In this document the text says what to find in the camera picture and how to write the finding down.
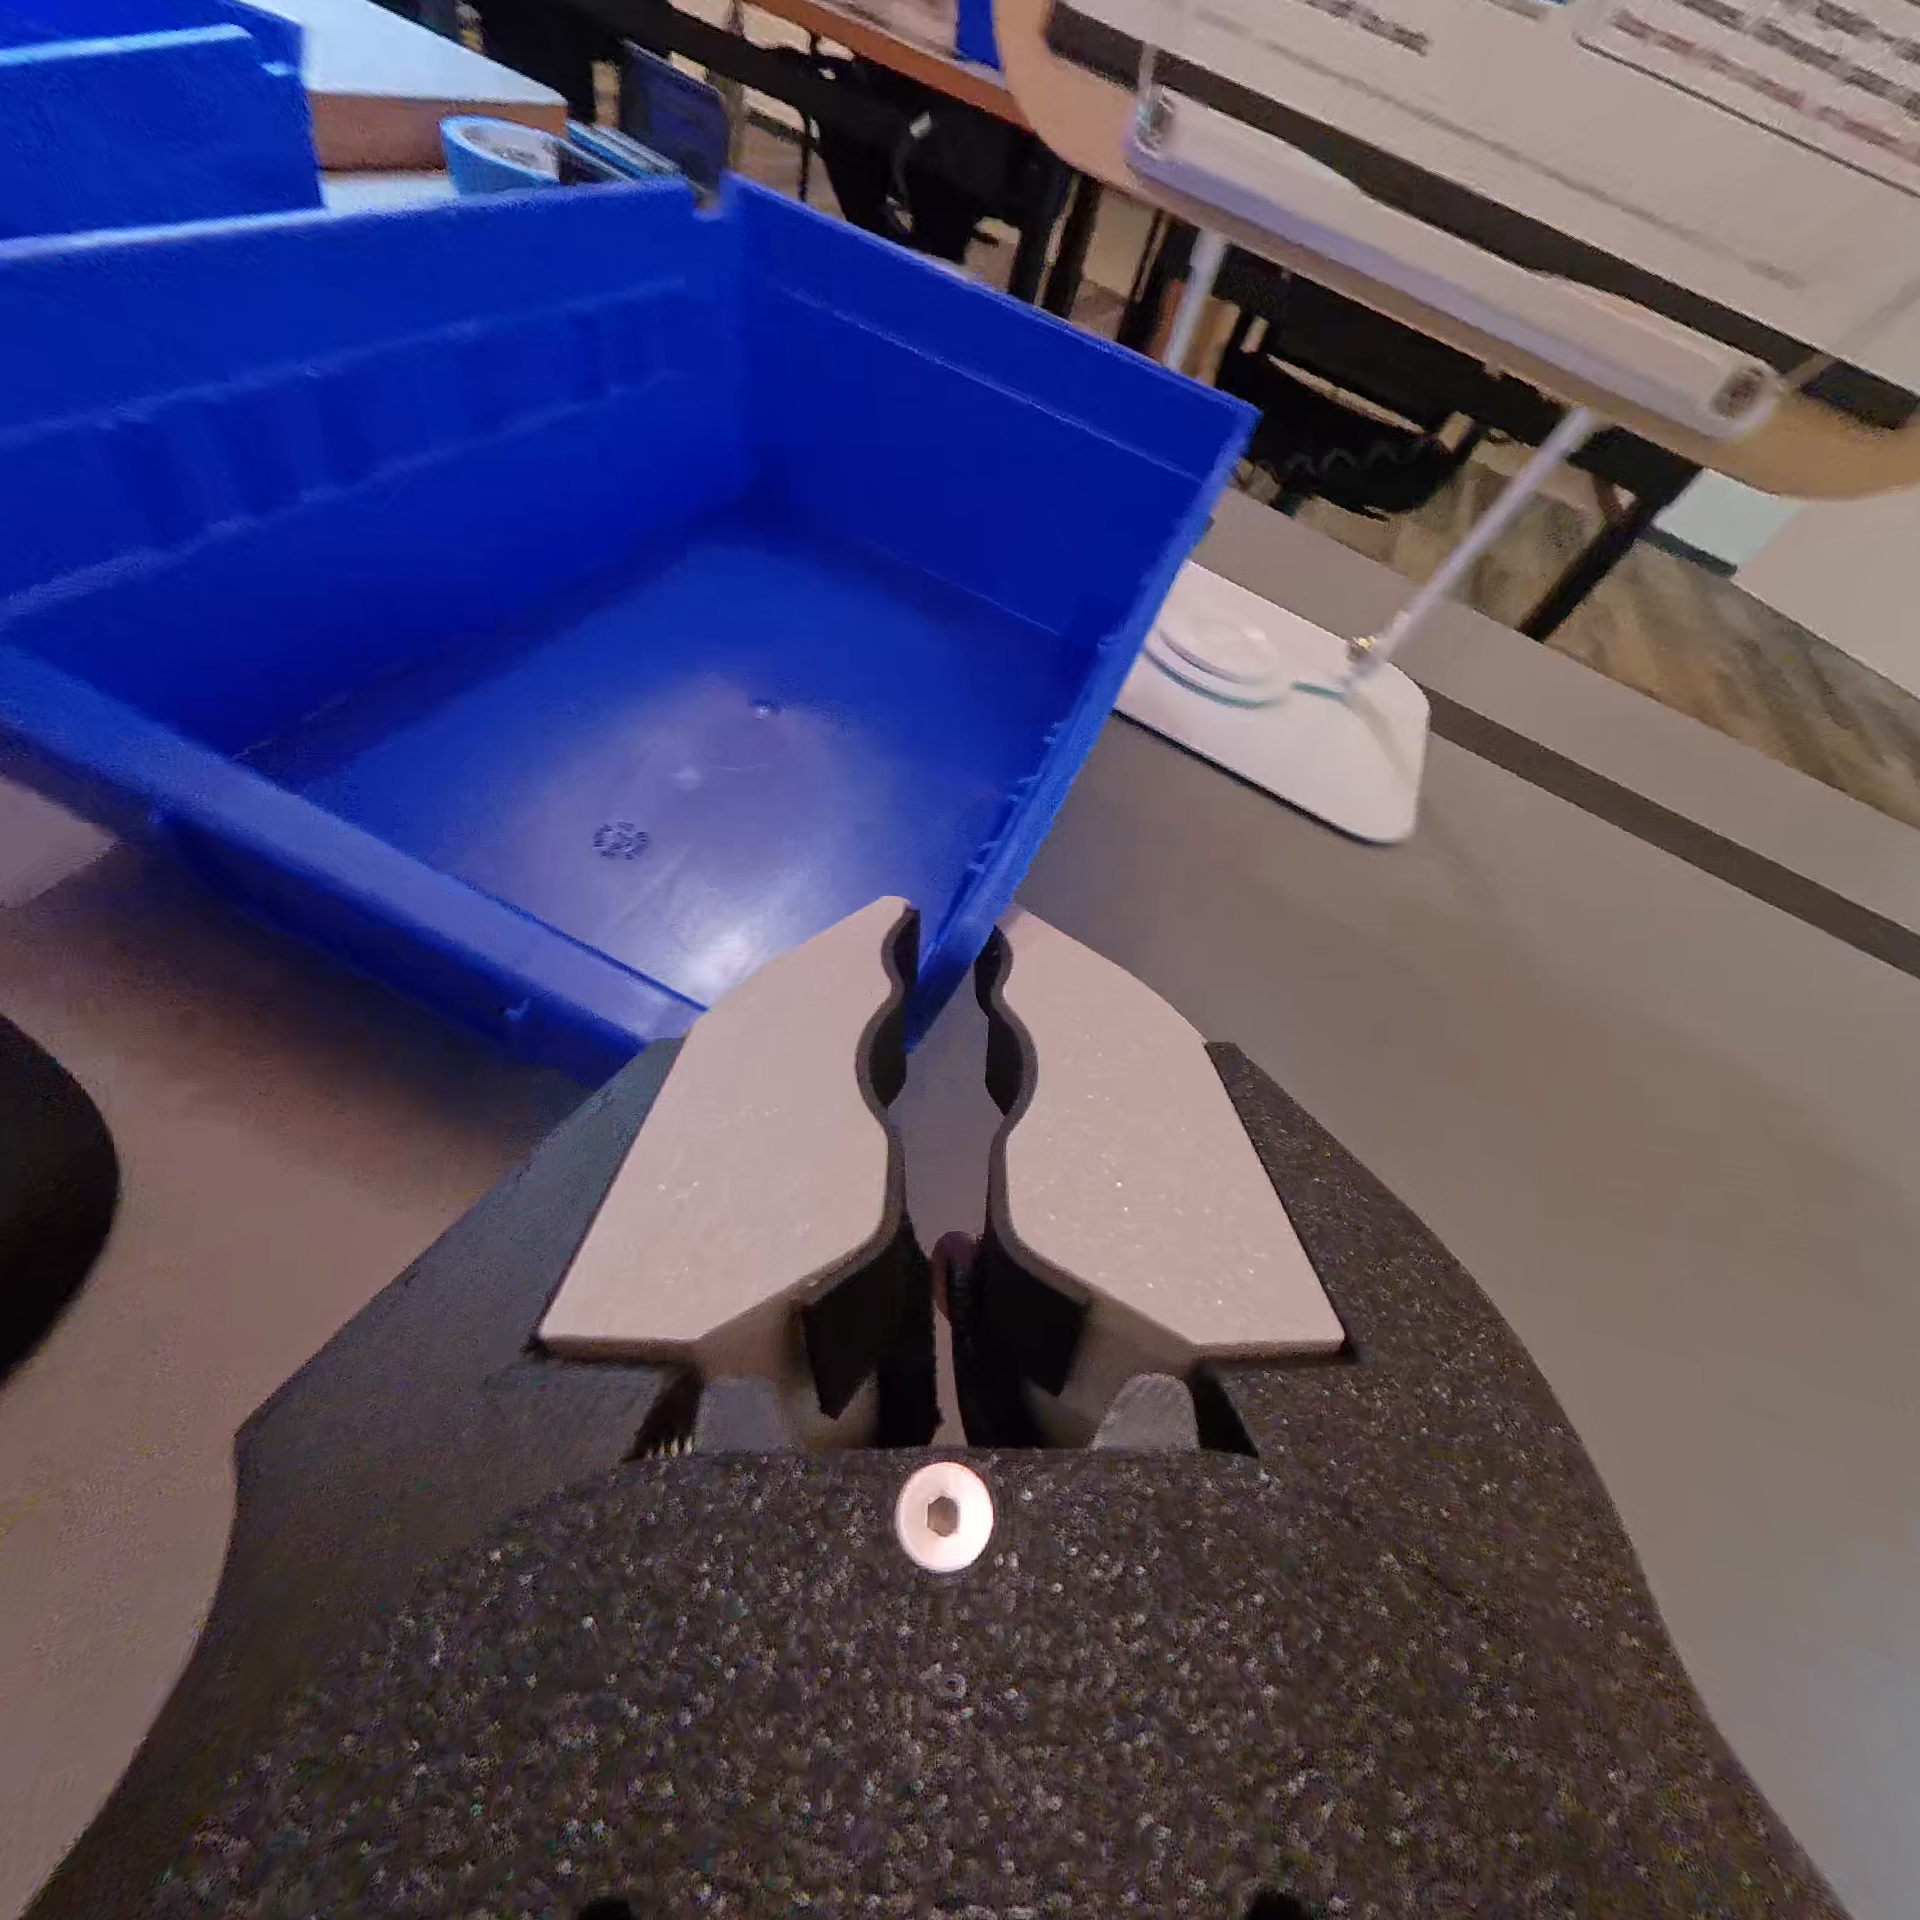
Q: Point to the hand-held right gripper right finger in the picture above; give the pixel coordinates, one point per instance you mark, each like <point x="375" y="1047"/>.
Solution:
<point x="1152" y="1188"/>

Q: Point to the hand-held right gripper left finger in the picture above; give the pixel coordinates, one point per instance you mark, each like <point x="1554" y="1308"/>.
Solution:
<point x="730" y="1188"/>

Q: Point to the blue plastic bin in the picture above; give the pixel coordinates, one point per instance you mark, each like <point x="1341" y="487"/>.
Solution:
<point x="149" y="134"/>
<point x="525" y="525"/>

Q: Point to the black wrist rest pad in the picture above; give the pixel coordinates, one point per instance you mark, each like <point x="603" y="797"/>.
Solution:
<point x="46" y="1188"/>

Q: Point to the black office chair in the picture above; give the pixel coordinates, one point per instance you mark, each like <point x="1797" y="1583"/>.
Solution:
<point x="1348" y="434"/>

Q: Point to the wooden display board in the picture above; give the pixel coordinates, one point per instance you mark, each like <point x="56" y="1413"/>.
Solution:
<point x="1831" y="448"/>

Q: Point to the blue tape roll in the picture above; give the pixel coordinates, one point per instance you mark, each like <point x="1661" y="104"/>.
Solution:
<point x="494" y="157"/>

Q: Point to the wood-top desk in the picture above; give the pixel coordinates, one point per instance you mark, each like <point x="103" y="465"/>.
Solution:
<point x="905" y="56"/>

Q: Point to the row of small blue bins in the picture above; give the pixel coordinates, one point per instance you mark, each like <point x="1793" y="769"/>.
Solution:
<point x="973" y="30"/>

